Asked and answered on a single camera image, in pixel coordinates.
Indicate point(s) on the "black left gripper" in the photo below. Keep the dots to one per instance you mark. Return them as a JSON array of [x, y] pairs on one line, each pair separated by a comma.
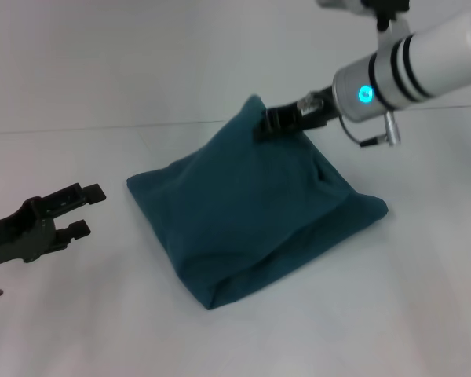
[[15, 235]]

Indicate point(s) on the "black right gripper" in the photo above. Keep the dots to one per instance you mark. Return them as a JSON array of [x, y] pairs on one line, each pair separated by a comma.
[[318, 112]]

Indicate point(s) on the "teal blue t-shirt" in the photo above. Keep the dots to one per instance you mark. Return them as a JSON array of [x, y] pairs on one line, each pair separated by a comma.
[[251, 212]]

